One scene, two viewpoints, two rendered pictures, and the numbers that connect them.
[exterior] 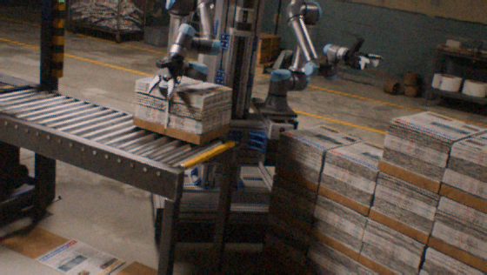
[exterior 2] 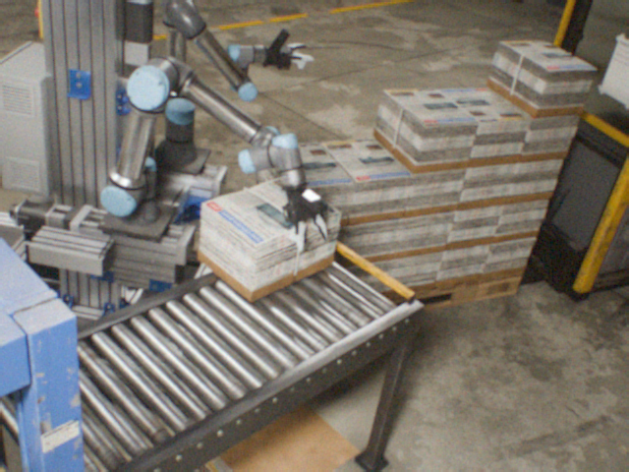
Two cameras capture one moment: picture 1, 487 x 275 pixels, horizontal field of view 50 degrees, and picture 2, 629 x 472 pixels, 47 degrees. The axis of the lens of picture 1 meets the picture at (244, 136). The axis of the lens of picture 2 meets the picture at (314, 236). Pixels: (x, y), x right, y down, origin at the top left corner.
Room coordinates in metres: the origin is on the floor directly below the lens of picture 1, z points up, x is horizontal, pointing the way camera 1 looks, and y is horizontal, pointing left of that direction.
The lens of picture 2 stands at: (1.73, 2.22, 2.27)
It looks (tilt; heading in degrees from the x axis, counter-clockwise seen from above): 33 degrees down; 287
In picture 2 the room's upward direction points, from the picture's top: 9 degrees clockwise
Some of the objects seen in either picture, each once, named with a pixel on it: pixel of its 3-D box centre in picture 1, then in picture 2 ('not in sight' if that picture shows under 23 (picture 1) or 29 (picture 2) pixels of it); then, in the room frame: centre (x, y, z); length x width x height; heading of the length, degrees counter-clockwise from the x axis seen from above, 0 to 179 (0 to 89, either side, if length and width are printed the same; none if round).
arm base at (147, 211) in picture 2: not in sight; (139, 203); (2.99, 0.32, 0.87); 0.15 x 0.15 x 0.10
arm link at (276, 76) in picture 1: (280, 81); (180, 118); (3.11, -0.16, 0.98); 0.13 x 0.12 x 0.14; 130
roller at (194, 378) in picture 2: (71, 118); (178, 363); (2.49, 0.86, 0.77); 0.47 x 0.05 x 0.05; 156
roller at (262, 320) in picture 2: (123, 134); (263, 321); (2.36, 0.57, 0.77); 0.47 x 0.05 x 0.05; 156
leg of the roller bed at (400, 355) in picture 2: (165, 271); (387, 401); (1.95, 0.25, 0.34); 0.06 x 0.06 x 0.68; 66
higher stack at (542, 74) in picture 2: not in sight; (507, 176); (1.83, -1.26, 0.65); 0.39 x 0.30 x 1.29; 137
